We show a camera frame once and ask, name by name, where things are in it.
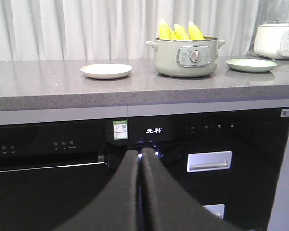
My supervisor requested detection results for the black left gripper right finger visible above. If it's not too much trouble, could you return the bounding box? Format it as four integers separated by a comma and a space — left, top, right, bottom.
141, 148, 238, 231

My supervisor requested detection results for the yellow corn cob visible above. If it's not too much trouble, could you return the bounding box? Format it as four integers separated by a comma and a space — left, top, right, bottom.
159, 19, 171, 40
188, 21, 205, 40
168, 27, 179, 41
174, 23, 190, 41

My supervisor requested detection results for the upper silver drawer handle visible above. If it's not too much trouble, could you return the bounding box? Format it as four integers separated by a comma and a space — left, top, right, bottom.
187, 151, 232, 173

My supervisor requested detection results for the black built-in dishwasher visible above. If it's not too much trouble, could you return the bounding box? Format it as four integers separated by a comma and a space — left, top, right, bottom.
0, 106, 128, 231

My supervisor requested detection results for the grey stone countertop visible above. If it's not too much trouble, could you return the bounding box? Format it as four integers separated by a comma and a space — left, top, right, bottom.
0, 56, 289, 111

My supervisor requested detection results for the white round plate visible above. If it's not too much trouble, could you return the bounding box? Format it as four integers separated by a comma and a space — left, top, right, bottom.
80, 64, 133, 80

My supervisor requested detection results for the green white energy sticker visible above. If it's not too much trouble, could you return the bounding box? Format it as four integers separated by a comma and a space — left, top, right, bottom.
113, 120, 128, 140

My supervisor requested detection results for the white QR code sticker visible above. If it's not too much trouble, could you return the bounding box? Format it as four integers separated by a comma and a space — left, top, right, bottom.
280, 108, 289, 117

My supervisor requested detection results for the green electric cooking pot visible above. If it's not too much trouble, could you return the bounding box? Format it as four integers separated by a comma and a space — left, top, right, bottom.
146, 37, 225, 77

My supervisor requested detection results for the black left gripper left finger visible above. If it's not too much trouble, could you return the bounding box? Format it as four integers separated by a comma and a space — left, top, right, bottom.
56, 150, 139, 231

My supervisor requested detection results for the white pleated curtain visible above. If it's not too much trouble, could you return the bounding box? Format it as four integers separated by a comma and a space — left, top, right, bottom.
0, 0, 264, 61

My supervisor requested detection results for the black disinfection cabinet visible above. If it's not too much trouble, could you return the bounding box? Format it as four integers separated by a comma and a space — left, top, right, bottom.
128, 99, 289, 231

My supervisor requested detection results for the light green round plate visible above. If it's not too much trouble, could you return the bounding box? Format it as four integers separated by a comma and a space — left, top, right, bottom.
226, 58, 278, 72

